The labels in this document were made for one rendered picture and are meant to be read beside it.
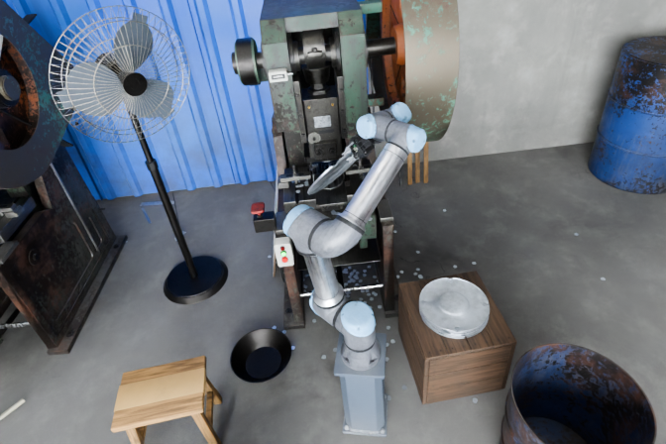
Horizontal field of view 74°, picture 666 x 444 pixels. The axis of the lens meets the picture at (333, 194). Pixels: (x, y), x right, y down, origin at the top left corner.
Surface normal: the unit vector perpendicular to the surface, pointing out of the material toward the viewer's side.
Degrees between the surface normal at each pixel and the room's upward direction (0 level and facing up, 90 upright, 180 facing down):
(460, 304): 0
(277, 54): 90
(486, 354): 90
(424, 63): 82
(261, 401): 0
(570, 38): 90
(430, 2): 55
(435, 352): 0
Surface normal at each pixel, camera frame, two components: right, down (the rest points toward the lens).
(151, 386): -0.09, -0.81
